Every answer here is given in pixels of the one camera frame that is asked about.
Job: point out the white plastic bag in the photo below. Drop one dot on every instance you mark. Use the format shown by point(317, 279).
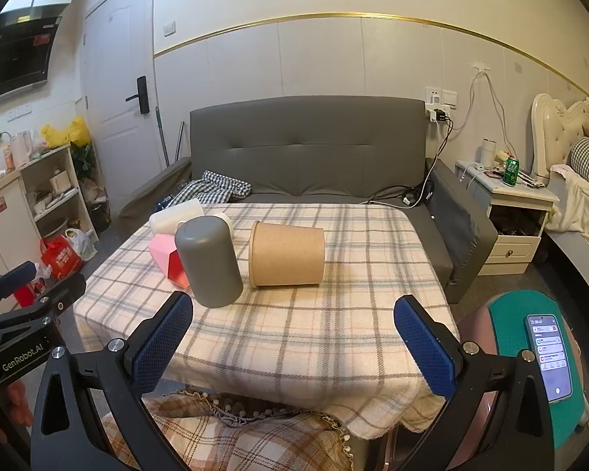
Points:
point(83, 243)

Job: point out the green drink can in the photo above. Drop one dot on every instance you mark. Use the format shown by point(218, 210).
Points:
point(511, 172)

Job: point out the white bed blanket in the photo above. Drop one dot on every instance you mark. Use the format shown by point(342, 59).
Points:
point(581, 206)

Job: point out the white tumbler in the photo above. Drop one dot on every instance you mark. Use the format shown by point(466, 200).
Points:
point(487, 153)

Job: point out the yellow plastic bag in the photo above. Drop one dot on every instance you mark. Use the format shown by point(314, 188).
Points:
point(66, 133)

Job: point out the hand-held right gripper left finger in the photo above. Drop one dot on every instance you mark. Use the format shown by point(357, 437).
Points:
point(162, 338)

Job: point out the pale pink kettle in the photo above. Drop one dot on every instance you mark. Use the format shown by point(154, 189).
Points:
point(22, 149)

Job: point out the white light switch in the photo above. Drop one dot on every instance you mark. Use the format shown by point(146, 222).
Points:
point(450, 98)

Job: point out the teal round stool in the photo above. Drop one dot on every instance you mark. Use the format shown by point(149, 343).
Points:
point(476, 333)

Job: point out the smartphone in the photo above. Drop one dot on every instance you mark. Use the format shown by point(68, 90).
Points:
point(549, 358)

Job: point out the grey sofa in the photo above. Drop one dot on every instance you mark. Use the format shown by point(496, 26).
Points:
point(304, 157)

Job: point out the wall socket with chargers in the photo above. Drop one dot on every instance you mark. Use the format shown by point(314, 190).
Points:
point(434, 108)

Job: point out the large white cup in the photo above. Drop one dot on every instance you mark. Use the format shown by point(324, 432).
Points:
point(172, 218)

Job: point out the white shelf unit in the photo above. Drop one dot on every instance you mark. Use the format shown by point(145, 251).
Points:
point(76, 191)

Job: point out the plaid tablecloth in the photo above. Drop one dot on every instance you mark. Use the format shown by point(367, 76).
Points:
point(299, 338)

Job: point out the brown paper cup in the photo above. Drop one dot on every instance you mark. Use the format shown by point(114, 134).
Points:
point(287, 255)

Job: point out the white door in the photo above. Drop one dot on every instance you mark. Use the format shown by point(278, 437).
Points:
point(115, 49)

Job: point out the red bag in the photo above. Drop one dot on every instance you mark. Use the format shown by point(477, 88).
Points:
point(61, 257)

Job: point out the white nightstand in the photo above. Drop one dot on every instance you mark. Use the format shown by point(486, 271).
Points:
point(513, 250)

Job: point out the black range hood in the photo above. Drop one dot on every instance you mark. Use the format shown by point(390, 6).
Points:
point(14, 59)

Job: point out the green mat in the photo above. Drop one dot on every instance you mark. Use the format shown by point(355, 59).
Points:
point(508, 319)

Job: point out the white bed headboard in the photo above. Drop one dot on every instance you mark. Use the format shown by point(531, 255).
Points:
point(549, 127)

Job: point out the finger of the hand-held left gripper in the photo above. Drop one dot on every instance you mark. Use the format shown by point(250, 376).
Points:
point(14, 274)
point(61, 297)

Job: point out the dark checked cloth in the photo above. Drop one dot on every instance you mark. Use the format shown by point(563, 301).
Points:
point(216, 186)

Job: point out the pink cup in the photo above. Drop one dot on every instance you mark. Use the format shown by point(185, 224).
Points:
point(163, 255)

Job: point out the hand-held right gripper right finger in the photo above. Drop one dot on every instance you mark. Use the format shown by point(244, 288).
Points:
point(424, 348)

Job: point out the brown plaid fringed blanket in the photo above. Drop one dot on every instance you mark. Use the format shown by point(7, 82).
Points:
point(255, 446)

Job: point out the grey plastic cup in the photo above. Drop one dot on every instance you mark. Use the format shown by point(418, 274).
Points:
point(208, 262)

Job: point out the kitchen counter cabinet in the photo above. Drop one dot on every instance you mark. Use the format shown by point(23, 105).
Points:
point(0, 235)

